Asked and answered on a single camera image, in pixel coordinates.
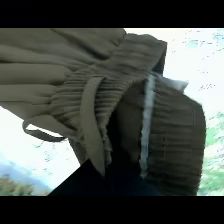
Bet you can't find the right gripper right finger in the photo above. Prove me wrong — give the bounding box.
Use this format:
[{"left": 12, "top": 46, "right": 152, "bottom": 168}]
[{"left": 109, "top": 173, "right": 162, "bottom": 197}]

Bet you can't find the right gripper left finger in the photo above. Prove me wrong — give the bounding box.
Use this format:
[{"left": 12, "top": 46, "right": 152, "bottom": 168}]
[{"left": 48, "top": 158, "right": 108, "bottom": 197}]

